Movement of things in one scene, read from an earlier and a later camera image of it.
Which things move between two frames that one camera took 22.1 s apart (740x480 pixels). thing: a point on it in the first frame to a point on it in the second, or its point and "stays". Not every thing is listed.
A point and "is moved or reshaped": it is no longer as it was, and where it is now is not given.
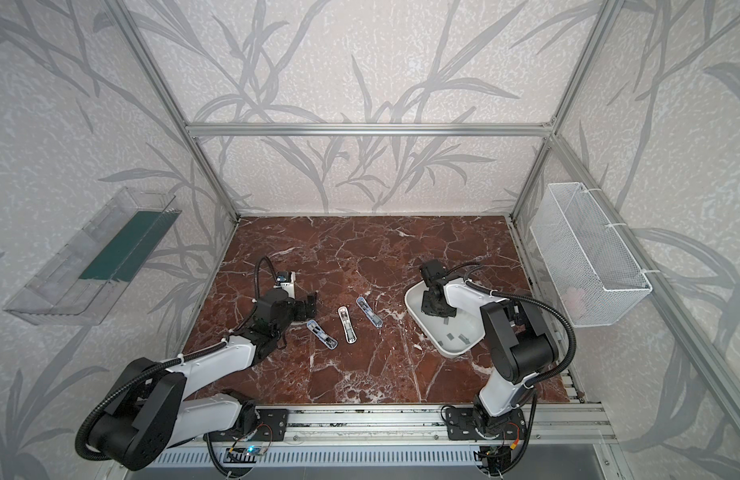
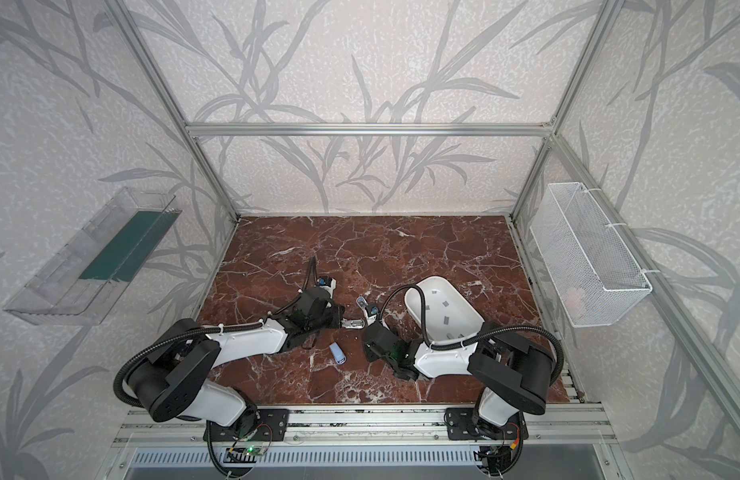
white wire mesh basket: x=596 y=276 stays
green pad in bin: x=126 y=253 stays
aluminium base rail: x=414 y=426 stays
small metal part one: x=327 y=339 is moved or reshaped
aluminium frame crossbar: x=372 y=129 stays
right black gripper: x=439 y=301 to x=375 y=339
